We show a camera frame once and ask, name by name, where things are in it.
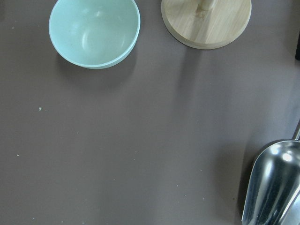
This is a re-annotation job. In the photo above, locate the pale green bowl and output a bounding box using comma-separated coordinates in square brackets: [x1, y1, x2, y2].
[48, 0, 141, 69]

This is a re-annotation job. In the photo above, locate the wooden cup stand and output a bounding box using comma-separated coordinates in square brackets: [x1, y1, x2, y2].
[161, 0, 252, 50]

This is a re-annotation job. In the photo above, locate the steel ice scoop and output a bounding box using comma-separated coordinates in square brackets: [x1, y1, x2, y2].
[241, 127, 300, 225]

